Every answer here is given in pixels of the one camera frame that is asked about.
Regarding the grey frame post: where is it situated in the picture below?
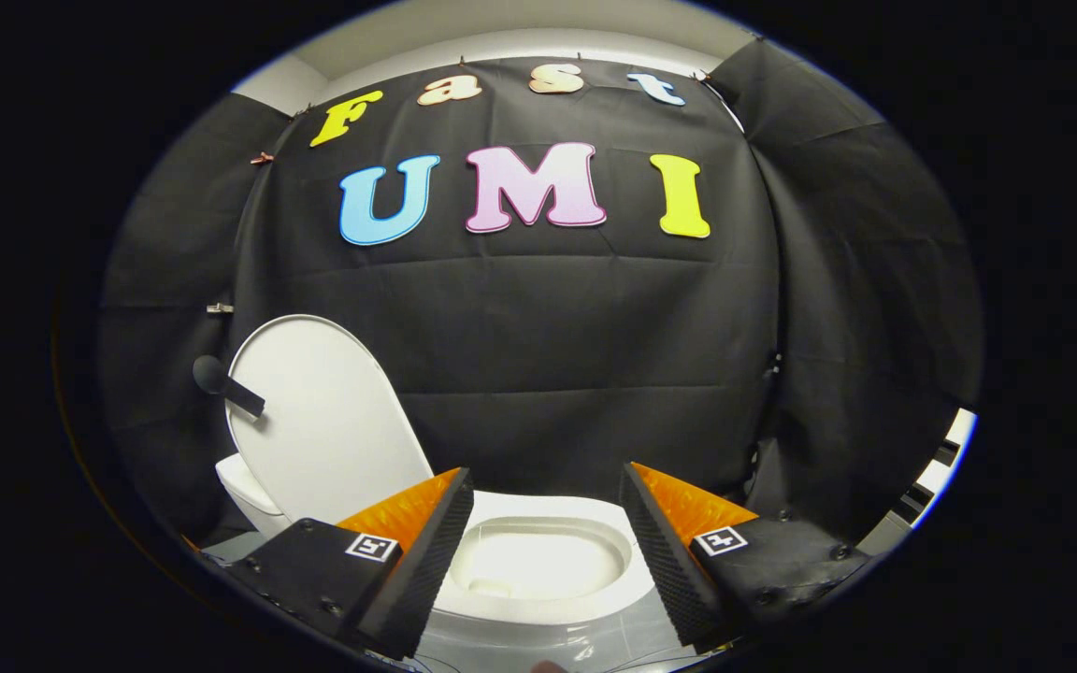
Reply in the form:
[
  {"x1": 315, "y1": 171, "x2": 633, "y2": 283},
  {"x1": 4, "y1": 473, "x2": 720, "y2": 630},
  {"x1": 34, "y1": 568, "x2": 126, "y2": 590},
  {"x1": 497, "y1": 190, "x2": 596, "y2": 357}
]
[{"x1": 859, "y1": 508, "x2": 925, "y2": 559}]

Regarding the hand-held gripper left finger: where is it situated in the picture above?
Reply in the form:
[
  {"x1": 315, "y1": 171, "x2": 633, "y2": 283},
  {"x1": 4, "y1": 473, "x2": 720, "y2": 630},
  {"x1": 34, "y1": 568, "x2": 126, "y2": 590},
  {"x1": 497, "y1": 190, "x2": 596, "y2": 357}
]
[{"x1": 221, "y1": 467, "x2": 476, "y2": 662}]

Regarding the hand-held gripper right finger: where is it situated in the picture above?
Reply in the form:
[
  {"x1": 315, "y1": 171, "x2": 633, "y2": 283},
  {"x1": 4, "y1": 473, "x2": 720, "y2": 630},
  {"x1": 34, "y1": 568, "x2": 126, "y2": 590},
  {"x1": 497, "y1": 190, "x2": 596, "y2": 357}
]
[{"x1": 620, "y1": 461, "x2": 871, "y2": 653}]

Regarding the black bracket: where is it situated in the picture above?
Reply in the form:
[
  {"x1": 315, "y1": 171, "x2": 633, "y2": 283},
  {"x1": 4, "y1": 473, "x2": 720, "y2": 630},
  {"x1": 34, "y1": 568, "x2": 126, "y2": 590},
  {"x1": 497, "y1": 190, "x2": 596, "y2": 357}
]
[{"x1": 901, "y1": 437, "x2": 962, "y2": 512}]

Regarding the black backdrop cloth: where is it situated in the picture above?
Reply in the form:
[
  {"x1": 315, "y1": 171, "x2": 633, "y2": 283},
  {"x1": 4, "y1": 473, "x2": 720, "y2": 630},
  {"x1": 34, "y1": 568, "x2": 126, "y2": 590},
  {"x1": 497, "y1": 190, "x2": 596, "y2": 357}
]
[{"x1": 97, "y1": 39, "x2": 984, "y2": 551}]

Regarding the white toilet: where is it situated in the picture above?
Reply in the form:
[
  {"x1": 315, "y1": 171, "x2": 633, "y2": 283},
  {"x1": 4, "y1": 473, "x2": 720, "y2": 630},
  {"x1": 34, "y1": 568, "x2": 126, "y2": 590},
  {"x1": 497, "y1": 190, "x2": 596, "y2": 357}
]
[{"x1": 215, "y1": 453, "x2": 691, "y2": 670}]

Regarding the white toilet lid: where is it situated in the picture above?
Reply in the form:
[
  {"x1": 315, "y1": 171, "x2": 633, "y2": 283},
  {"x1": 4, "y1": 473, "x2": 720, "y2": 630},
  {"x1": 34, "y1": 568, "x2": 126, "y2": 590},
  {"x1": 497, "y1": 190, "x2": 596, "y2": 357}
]
[{"x1": 225, "y1": 314, "x2": 436, "y2": 527}]

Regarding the black round lid handle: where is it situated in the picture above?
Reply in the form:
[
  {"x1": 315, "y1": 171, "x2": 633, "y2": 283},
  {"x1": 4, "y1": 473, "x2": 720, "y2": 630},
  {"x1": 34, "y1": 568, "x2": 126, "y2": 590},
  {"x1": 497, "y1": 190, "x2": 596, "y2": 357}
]
[{"x1": 193, "y1": 354, "x2": 267, "y2": 420}]

